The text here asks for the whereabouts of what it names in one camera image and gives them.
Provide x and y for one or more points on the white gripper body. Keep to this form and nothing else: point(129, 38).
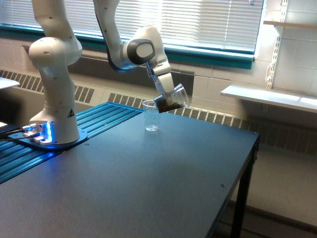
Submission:
point(163, 83)

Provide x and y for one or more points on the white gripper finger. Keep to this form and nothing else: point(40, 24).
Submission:
point(170, 98)

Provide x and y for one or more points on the clear plastic cup with nuts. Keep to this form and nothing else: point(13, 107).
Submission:
point(174, 100)

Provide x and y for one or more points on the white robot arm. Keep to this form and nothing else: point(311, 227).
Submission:
point(59, 48)

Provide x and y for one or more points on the clear empty plastic cup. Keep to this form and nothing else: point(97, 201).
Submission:
point(151, 115)

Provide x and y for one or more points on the white window blinds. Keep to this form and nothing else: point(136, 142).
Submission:
point(229, 25)

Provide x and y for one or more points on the black table leg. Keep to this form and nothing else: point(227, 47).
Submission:
point(242, 194)

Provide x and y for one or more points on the wooden upper shelf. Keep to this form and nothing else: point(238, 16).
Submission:
point(292, 25)

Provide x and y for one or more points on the baseboard radiator heater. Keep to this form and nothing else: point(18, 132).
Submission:
point(119, 107)

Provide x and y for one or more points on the white tabletop at left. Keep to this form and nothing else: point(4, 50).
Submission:
point(7, 83)

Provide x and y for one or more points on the white wall shelf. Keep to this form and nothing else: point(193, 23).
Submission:
point(272, 97)

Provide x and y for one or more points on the white shelf bracket rail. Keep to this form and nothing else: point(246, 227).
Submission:
point(278, 31)

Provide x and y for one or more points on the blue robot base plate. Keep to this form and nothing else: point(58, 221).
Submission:
point(43, 145)

